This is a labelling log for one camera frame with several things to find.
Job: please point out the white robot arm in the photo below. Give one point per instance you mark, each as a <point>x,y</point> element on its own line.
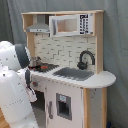
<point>14,100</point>

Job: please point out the wooden toy kitchen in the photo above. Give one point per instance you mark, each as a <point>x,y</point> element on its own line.
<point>65,52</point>

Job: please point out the black toy faucet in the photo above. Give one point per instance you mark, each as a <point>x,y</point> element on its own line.
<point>83,64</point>

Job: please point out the grey toy sink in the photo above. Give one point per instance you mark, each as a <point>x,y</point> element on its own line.
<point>74,74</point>

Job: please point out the black toy stovetop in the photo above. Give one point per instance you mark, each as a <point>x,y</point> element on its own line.
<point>43,67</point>

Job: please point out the small metal pot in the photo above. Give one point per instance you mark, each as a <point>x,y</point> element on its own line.
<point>35,61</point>

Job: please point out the right red stove knob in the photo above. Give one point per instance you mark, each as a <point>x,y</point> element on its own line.
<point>35,84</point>

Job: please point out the white cabinet door with dispenser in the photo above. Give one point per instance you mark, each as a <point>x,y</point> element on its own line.
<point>63,106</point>

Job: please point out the white microwave door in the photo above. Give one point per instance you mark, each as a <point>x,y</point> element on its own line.
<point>70,25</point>

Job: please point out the grey range hood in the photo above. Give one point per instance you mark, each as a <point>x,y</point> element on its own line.
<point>40,24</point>

